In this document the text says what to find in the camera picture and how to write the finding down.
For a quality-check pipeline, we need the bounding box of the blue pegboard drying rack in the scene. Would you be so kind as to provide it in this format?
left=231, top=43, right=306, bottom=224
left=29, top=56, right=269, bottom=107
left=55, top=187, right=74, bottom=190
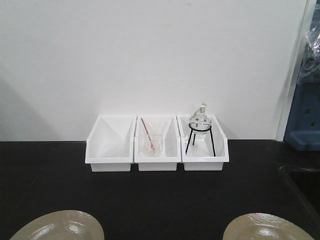
left=284, top=0, right=320, bottom=151

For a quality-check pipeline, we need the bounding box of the black lab sink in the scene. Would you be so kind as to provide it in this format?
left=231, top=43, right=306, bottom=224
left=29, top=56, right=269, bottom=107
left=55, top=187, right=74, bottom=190
left=278, top=166, right=320, bottom=216

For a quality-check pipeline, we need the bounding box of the black wire tripod stand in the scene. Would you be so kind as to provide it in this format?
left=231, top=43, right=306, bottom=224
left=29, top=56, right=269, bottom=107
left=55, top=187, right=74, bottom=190
left=185, top=123, right=216, bottom=157

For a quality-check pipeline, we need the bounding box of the glass alcohol lamp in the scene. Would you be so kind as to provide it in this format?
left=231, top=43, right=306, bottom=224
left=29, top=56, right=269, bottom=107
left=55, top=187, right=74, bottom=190
left=188, top=102, right=212, bottom=135

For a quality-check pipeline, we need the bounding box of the middle white storage bin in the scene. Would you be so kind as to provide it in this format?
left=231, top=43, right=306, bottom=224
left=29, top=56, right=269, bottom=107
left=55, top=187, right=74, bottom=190
left=134, top=115, right=181, bottom=172

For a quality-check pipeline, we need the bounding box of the clear glass beaker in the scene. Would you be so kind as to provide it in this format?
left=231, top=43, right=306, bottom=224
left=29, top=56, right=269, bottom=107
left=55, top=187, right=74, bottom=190
left=143, top=124, right=164, bottom=157

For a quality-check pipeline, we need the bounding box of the beige plate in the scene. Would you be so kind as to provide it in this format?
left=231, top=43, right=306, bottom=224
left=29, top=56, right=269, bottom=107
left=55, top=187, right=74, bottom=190
left=223, top=212, right=313, bottom=240
left=11, top=209, right=105, bottom=240

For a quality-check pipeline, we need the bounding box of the left white storage bin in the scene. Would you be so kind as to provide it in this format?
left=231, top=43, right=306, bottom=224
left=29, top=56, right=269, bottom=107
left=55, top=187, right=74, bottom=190
left=85, top=115, right=137, bottom=173

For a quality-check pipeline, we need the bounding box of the red glass stirring rod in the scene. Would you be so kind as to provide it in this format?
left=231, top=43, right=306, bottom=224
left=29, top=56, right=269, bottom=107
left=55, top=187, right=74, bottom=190
left=140, top=117, right=156, bottom=153

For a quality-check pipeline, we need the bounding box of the right white storage bin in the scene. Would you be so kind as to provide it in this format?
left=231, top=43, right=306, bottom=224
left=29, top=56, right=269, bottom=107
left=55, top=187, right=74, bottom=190
left=177, top=116, right=229, bottom=171

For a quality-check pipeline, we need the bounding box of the white storage bin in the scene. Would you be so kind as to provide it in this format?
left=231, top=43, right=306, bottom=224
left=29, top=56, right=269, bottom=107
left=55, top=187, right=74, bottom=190
left=177, top=116, right=229, bottom=171
left=85, top=115, right=137, bottom=173
left=134, top=115, right=181, bottom=172

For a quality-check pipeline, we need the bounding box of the clear plastic bag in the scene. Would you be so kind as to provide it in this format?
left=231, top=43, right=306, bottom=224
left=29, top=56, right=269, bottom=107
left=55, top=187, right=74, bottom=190
left=297, top=4, right=320, bottom=85

